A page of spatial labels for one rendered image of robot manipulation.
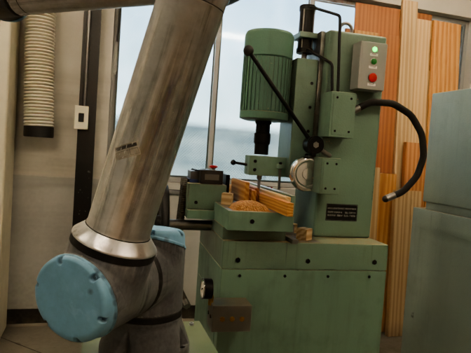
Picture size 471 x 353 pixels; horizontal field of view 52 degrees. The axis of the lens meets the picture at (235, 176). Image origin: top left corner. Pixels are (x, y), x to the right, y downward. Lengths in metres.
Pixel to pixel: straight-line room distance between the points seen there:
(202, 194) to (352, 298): 0.62
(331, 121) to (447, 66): 2.11
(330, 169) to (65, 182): 1.74
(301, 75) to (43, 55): 1.52
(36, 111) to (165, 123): 2.00
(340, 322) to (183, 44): 1.19
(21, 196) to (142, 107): 2.22
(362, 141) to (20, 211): 1.96
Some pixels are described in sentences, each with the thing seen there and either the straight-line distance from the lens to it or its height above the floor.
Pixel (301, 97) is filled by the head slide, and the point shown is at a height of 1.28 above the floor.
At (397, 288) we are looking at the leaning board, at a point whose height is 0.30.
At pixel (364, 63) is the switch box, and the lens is 1.72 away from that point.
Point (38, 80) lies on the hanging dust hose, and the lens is 2.76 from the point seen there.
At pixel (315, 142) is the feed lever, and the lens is 1.63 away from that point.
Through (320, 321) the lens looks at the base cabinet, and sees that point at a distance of 1.69.
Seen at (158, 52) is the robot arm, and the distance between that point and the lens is 0.78.
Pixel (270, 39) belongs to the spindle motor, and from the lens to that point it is 1.70.
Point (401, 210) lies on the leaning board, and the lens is 3.17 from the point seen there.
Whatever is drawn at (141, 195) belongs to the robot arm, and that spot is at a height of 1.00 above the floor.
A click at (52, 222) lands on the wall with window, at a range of 2.96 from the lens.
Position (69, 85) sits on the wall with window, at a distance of 2.93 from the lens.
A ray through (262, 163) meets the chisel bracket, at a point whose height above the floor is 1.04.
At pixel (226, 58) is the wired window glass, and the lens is 3.14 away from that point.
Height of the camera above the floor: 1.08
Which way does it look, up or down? 3 degrees down
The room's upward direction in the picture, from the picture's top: 4 degrees clockwise
